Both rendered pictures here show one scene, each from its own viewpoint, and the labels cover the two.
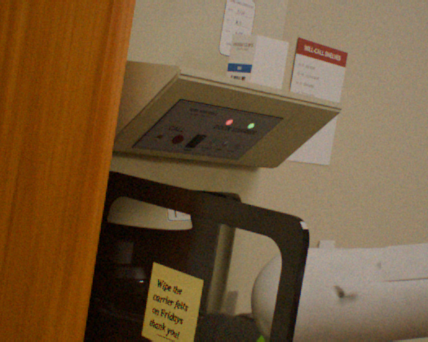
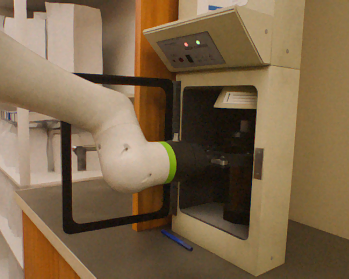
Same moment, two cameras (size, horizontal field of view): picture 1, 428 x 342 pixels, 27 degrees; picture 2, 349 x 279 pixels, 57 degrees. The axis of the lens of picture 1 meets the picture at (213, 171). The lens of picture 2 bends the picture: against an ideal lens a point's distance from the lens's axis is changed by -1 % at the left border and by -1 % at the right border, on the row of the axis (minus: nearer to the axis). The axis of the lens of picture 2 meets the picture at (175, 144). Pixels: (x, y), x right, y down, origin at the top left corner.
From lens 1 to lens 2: 1.43 m
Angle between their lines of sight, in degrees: 102
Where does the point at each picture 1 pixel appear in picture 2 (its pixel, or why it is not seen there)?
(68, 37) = not seen: hidden behind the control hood
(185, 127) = (175, 53)
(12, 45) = not seen: hidden behind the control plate
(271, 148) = (233, 51)
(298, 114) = (211, 25)
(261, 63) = (199, 7)
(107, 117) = (137, 57)
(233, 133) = (198, 49)
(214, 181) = (234, 79)
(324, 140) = not seen: outside the picture
